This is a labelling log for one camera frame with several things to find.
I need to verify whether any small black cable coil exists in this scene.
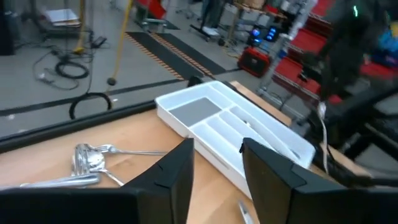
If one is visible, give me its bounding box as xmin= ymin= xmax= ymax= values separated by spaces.
xmin=55 ymin=60 xmax=91 ymax=80

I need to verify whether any black orange-striped floor mat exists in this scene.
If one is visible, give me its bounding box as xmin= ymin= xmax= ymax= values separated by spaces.
xmin=123 ymin=30 xmax=227 ymax=82

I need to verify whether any yellow hanging cable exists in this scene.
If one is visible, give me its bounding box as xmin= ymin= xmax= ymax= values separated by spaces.
xmin=73 ymin=0 xmax=88 ymax=54

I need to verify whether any silver spoon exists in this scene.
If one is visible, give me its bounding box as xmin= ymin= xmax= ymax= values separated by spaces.
xmin=81 ymin=149 xmax=126 ymax=187

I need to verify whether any black aluminium table frame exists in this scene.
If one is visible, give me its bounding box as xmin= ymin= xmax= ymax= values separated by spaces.
xmin=0 ymin=76 xmax=398 ymax=187

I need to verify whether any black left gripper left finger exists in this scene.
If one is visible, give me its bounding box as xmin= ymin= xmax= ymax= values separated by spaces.
xmin=123 ymin=138 xmax=195 ymax=224

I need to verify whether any white cutlery tray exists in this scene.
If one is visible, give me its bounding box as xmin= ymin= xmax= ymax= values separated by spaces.
xmin=154 ymin=80 xmax=317 ymax=200

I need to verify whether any person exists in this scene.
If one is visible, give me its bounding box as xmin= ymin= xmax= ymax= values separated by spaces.
xmin=198 ymin=0 xmax=225 ymax=37

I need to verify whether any paper stack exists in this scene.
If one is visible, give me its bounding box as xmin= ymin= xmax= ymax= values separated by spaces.
xmin=43 ymin=8 xmax=82 ymax=29

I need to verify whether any red shelf rack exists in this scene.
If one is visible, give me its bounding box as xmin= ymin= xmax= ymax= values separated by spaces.
xmin=273 ymin=0 xmax=398 ymax=105

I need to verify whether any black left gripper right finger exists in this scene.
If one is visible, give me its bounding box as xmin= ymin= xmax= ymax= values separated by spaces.
xmin=239 ymin=138 xmax=352 ymax=224

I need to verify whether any red tool box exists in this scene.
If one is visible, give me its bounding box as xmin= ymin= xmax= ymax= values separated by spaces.
xmin=237 ymin=45 xmax=272 ymax=78

